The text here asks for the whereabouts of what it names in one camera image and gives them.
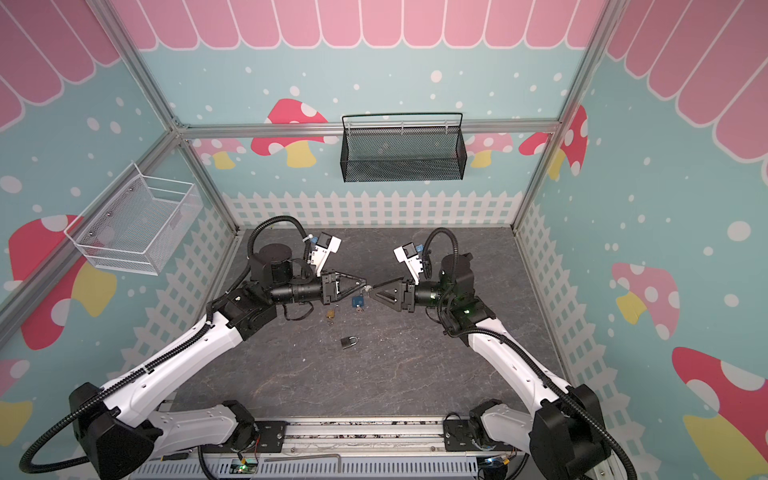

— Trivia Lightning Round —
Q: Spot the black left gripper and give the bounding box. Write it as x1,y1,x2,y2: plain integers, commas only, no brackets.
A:
270,268,367,307

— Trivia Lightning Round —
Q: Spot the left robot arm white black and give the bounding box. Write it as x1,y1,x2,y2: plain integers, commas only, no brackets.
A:
19,215,366,479

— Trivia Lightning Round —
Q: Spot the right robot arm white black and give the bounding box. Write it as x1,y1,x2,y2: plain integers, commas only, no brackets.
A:
370,227,639,479

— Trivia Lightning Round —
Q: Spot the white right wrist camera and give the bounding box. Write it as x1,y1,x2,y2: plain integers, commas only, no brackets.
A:
393,242,424,285

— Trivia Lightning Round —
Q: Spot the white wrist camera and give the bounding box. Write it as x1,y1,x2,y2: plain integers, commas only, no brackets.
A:
307,232,342,277
393,242,424,285

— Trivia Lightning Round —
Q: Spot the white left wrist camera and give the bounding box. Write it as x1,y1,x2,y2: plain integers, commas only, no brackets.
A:
307,232,342,277

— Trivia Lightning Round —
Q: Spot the black wire mesh basket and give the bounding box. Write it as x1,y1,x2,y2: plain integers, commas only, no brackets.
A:
340,112,468,183

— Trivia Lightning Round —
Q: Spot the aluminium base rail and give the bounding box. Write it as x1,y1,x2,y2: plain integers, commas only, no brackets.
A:
131,413,543,479

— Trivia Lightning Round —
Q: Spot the white wire mesh basket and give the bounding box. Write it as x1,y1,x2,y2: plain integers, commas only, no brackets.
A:
64,163,203,276

